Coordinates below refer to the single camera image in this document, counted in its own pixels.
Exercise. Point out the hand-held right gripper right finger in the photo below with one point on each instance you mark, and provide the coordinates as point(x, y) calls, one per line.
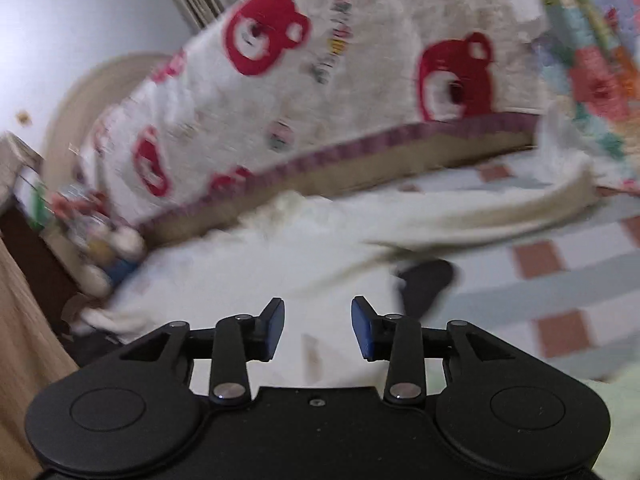
point(362, 328)

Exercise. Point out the white quilt with red bears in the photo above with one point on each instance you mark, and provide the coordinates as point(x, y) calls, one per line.
point(375, 100)

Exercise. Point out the dark cloth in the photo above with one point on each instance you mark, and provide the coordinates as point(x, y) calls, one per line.
point(425, 285)

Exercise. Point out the tan bed base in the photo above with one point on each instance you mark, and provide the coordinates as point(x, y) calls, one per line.
point(350, 170)

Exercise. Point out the colourful patchwork blanket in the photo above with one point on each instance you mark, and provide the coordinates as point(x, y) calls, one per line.
point(600, 75)

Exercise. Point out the cream fleece jacket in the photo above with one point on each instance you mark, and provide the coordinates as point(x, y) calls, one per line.
point(225, 280)

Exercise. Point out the plush rabbit toy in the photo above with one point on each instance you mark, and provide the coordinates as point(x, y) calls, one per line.
point(107, 247)

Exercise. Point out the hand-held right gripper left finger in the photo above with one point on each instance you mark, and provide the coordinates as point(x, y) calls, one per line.
point(275, 326)

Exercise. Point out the light green cloth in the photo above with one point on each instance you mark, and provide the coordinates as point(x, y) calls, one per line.
point(622, 420)

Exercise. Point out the tan bed headboard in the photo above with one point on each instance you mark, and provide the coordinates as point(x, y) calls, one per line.
point(85, 90)

